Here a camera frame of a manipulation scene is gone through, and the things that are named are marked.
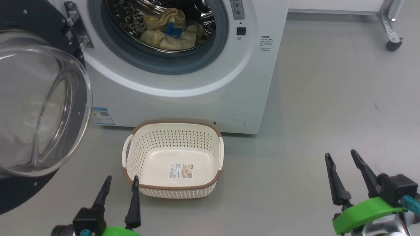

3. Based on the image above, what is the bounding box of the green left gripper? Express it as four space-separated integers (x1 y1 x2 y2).
91 175 141 236

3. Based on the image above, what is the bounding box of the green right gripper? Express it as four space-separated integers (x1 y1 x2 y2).
325 149 407 235

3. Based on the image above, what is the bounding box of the black glass washing machine door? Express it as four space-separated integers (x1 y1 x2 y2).
0 0 94 215

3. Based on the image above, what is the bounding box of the cream garment with bear drawing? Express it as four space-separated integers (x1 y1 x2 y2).
139 21 215 50

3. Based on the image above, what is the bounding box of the white product sticker in basket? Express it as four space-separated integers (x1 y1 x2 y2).
169 163 193 179

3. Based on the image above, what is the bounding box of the cream perforated laundry basket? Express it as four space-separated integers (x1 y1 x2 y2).
122 120 224 199

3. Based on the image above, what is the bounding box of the white front-load washing machine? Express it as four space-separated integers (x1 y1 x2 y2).
49 0 290 135

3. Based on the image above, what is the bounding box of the grey rubber door gasket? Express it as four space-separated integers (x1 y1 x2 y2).
88 0 229 75

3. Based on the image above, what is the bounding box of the metal door hinge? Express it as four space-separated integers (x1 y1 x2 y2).
64 2 94 49

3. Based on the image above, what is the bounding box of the steel washing machine drum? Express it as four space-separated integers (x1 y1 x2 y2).
105 0 217 53

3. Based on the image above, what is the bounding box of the black caster wheel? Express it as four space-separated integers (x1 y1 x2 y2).
386 37 403 52

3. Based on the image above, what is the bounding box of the metal cart leg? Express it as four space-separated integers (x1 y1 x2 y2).
377 0 400 41

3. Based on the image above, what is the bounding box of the white furniture panel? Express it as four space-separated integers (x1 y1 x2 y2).
288 0 386 15

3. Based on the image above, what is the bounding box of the right camera cable teal connector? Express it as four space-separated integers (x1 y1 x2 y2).
401 195 420 217

